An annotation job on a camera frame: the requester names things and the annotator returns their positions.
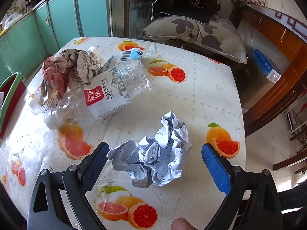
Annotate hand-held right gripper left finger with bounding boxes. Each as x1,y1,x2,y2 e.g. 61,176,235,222
27,142,110,230

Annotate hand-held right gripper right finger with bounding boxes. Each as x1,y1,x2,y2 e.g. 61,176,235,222
201,143,285,230

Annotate white paper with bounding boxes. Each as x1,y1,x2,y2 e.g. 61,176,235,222
107,111,193,188

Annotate clear bottle red label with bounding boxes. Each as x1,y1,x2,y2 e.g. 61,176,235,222
44,59,153,131

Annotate crushed clear plastic bottle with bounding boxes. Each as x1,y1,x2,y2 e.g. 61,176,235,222
87,47,145,75
30,93,59,115

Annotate brown paper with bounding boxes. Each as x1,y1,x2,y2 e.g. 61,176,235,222
38,48,103,106

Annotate large red bucket green rim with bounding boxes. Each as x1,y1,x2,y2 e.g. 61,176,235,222
0,71,27,140

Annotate person's right hand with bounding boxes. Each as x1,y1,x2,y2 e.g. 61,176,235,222
171,217,196,230

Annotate table with fruit-print cloth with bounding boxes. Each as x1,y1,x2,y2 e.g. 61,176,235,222
0,36,247,230

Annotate blue box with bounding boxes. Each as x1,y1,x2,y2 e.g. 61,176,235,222
251,48,281,82

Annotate floral cushion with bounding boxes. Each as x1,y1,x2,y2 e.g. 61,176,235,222
140,16,247,65

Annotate wooden desk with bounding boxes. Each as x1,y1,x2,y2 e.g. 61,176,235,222
236,3,307,137

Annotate teal lower kitchen cabinets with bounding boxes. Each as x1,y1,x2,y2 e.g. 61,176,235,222
0,0,113,77

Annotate black bag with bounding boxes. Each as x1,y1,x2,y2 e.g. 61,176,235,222
159,0,221,24

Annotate white patterned desk cloth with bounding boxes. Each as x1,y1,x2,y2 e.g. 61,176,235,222
261,5,307,39

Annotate white plastic bag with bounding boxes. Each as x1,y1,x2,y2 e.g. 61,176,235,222
3,12,22,27

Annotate aluminium door frame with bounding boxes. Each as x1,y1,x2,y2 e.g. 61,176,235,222
109,0,131,39

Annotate white charging cable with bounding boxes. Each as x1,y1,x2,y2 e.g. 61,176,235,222
147,0,163,21

